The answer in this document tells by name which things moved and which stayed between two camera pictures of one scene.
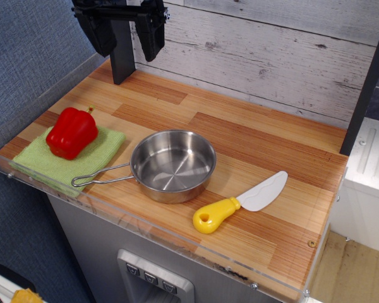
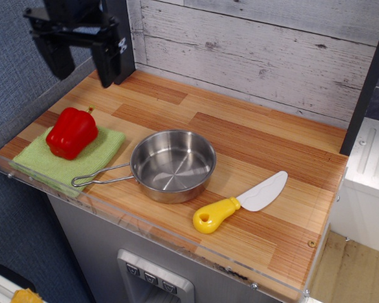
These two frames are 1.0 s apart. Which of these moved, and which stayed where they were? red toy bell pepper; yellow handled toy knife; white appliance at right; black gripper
Moved: black gripper
Stayed: yellow handled toy knife; white appliance at right; red toy bell pepper
